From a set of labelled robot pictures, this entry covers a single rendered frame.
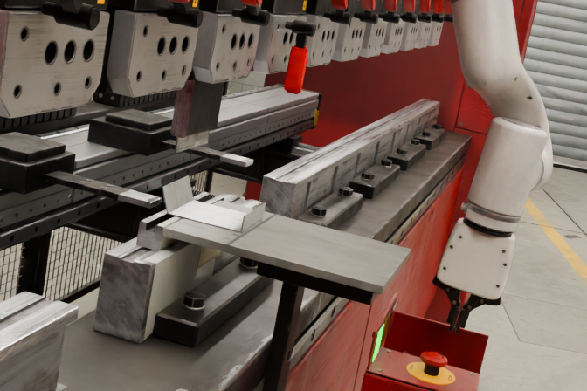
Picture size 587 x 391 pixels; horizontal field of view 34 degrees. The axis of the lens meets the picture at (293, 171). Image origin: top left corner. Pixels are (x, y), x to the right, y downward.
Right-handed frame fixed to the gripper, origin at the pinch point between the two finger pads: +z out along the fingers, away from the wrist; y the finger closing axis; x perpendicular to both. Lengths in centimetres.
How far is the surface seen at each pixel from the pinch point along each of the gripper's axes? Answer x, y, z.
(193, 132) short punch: -37, -36, -24
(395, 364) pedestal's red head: -10.1, -6.5, 6.6
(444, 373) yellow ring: -8.9, 0.7, 5.9
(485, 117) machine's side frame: 180, -12, -10
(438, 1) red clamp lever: 94, -28, -44
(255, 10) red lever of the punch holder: -41, -31, -40
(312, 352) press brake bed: -10.2, -18.8, 9.2
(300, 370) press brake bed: -16.2, -18.7, 10.0
